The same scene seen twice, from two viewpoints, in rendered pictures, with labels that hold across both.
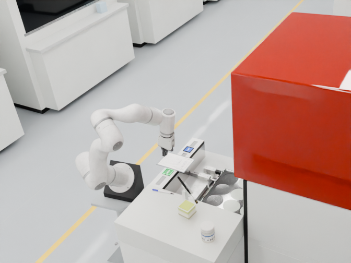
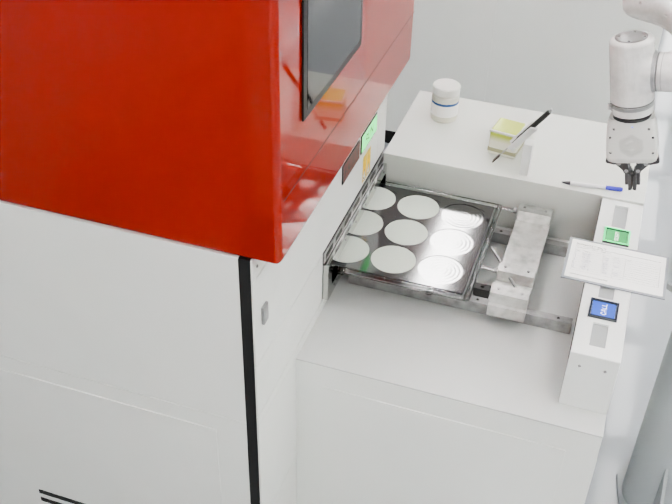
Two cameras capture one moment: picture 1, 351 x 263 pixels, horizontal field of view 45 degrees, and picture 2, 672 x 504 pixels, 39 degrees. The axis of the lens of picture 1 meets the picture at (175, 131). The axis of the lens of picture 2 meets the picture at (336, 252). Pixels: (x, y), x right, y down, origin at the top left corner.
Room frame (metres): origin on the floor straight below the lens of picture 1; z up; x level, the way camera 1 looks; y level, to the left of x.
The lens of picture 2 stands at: (3.54, -1.00, 2.19)
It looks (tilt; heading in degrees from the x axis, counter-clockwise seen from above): 37 degrees down; 163
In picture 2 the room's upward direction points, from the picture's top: 2 degrees clockwise
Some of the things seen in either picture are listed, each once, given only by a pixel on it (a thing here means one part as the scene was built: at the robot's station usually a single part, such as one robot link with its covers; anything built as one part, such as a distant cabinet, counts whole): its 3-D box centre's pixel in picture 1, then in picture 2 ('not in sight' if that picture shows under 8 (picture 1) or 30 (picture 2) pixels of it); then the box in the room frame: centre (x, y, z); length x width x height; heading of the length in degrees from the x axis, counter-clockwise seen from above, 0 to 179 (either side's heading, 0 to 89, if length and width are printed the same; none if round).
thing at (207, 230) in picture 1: (207, 231); (445, 101); (1.53, -0.10, 1.01); 0.07 x 0.07 x 0.10
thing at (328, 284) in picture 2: not in sight; (356, 226); (1.85, -0.43, 0.89); 0.44 x 0.02 x 0.10; 145
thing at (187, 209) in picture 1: (187, 210); (507, 138); (1.72, -0.01, 1.00); 0.07 x 0.07 x 0.07; 47
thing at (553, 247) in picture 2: not in sight; (482, 232); (1.87, -0.12, 0.84); 0.50 x 0.02 x 0.03; 55
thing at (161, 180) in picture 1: (179, 169); (604, 297); (2.22, 0.01, 0.89); 0.55 x 0.09 x 0.14; 145
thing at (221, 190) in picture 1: (238, 194); (406, 232); (1.90, -0.33, 0.90); 0.34 x 0.34 x 0.01; 55
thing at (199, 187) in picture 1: (198, 188); (520, 264); (2.04, -0.10, 0.87); 0.36 x 0.08 x 0.03; 145
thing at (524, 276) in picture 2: (204, 177); (516, 274); (2.10, -0.15, 0.89); 0.08 x 0.03 x 0.03; 55
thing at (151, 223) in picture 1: (178, 228); (518, 166); (1.69, 0.05, 0.89); 0.62 x 0.35 x 0.14; 55
